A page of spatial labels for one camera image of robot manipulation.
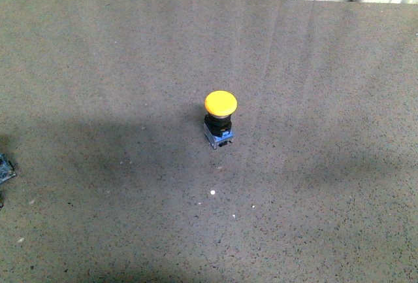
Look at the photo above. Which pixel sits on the yellow mushroom push button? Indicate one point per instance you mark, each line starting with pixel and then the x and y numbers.
pixel 220 106

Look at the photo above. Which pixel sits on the blue circuit board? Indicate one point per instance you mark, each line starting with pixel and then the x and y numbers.
pixel 6 169

